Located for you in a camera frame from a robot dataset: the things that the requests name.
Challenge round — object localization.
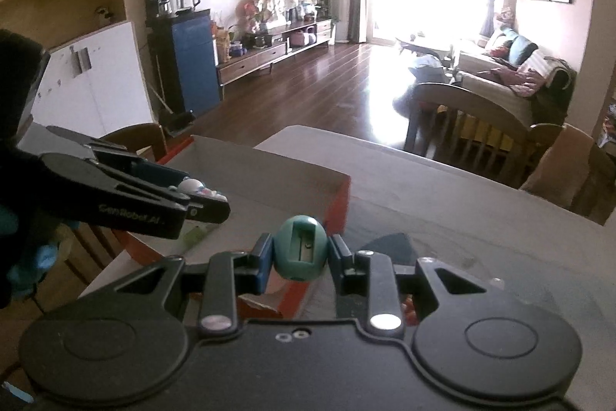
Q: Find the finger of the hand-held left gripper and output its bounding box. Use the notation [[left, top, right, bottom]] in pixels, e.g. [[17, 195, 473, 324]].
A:
[[45, 124, 192, 200], [41, 152, 233, 241]]

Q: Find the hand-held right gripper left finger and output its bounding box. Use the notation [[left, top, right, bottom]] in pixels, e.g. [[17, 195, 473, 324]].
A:
[[113, 232, 277, 339]]

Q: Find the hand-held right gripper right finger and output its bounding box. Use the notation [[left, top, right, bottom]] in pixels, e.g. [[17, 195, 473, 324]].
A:
[[330, 234, 506, 339]]

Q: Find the small white figurine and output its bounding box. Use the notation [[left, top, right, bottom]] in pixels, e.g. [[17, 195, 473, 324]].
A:
[[167, 178, 228, 201]]

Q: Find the teal egg-shaped pencil sharpener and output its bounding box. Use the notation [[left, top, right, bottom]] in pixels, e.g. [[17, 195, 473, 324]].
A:
[[272, 215, 331, 283]]

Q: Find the red cardboard box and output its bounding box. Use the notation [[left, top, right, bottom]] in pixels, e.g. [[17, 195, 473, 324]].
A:
[[114, 134, 353, 321]]

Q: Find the person's left hand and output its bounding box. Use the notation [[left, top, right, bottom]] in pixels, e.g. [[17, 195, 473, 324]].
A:
[[0, 205, 62, 299]]

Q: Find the dark wooden dining chair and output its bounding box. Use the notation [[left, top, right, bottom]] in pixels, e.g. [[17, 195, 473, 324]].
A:
[[100, 122, 168, 164]]

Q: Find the broom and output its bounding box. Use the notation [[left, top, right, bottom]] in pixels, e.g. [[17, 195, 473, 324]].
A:
[[143, 55, 196, 133]]

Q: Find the white board panel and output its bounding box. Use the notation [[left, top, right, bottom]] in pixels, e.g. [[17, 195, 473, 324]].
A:
[[29, 21, 161, 138]]

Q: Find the black and blue cabinet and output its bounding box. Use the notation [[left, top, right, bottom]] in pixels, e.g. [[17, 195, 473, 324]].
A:
[[143, 0, 223, 119]]

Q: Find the wooden television console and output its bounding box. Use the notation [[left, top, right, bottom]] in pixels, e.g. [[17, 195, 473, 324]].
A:
[[216, 18, 334, 87]]

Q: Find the red flower arrangement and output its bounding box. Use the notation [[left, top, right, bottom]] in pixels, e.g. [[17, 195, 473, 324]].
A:
[[238, 0, 271, 37]]

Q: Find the wooden slatted dining chair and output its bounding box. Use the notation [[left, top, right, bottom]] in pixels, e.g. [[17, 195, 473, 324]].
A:
[[403, 82, 565, 191]]

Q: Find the blue bag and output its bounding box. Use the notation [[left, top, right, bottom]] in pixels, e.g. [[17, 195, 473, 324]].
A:
[[409, 54, 444, 74]]

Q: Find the oval coffee table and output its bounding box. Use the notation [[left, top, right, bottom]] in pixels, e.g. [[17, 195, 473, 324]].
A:
[[395, 34, 459, 58]]

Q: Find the pink cloth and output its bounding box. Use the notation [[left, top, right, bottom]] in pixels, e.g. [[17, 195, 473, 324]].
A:
[[519, 123, 608, 210]]

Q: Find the beige sofa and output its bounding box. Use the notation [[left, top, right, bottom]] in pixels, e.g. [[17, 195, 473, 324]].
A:
[[453, 28, 579, 125]]

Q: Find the wooden chair with cloth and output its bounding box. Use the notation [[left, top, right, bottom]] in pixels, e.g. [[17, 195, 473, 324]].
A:
[[519, 122, 616, 226]]

